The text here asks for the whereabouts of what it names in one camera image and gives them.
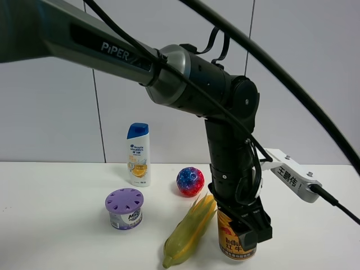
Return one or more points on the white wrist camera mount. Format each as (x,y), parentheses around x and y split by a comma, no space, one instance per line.
(292,174)

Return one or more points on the green yellow toy corn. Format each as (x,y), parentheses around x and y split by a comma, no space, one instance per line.
(184,240)

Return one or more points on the purple lid air freshener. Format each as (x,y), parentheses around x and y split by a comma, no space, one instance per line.
(125,208)

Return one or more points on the gold Red Bull can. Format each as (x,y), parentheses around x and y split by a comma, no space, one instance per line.
(228,241)

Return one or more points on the white blue shampoo bottle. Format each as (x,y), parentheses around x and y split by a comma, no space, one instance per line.
(138,160)

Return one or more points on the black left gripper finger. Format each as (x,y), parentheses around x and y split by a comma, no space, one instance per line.
(247,237)

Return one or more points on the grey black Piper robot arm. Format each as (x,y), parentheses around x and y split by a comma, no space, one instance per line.
(173,77)

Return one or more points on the red blue spiky ball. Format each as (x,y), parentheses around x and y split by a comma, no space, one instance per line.
(190,181)

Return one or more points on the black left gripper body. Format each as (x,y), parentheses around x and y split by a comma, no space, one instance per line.
(232,193)

